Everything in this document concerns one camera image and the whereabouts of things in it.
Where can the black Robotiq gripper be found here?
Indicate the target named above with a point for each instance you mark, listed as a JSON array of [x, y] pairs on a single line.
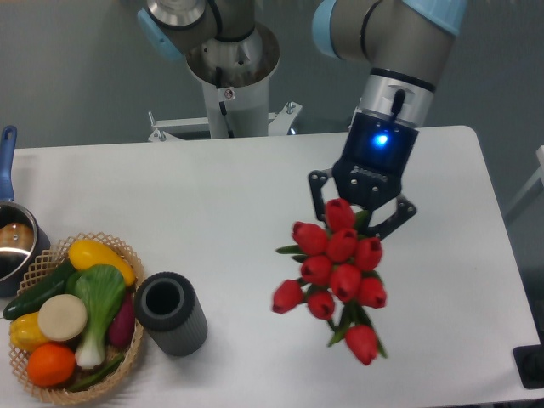
[[369, 172]]

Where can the red tulip bouquet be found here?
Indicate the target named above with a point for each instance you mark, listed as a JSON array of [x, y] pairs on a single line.
[[337, 278]]

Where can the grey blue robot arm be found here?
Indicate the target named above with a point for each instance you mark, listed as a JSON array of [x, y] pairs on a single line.
[[407, 44]]

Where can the dark grey ribbed vase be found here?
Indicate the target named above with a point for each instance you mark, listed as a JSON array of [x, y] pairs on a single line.
[[167, 307]]

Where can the white furniture leg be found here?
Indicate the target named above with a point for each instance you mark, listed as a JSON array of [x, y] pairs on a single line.
[[529, 191]]

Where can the black device at table edge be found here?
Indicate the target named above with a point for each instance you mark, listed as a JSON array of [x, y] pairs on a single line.
[[529, 362]]

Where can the purple sweet potato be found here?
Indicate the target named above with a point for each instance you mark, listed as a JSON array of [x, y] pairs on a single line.
[[121, 329]]

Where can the yellow squash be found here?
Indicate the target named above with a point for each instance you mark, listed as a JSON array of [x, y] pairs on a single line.
[[84, 254]]

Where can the green chili pepper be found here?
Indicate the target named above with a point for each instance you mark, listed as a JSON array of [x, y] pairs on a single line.
[[98, 376]]

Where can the woven wicker basket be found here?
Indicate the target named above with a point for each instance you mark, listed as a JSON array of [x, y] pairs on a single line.
[[18, 359]]

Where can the dark green cucumber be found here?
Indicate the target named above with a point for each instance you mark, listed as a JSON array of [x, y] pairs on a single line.
[[32, 299]]

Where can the round beige bun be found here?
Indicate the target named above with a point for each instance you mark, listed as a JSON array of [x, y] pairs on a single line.
[[62, 317]]

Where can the orange fruit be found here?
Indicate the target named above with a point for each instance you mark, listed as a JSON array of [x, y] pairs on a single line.
[[51, 364]]

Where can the yellow bell pepper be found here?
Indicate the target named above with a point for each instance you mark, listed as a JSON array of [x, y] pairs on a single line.
[[25, 333]]

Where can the white metal base frame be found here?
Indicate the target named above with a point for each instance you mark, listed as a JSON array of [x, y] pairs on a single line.
[[290, 120]]

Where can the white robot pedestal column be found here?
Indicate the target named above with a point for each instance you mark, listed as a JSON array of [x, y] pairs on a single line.
[[235, 77]]

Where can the blue handled steel saucepan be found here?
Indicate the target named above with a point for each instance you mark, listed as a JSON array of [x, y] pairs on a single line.
[[22, 239]]

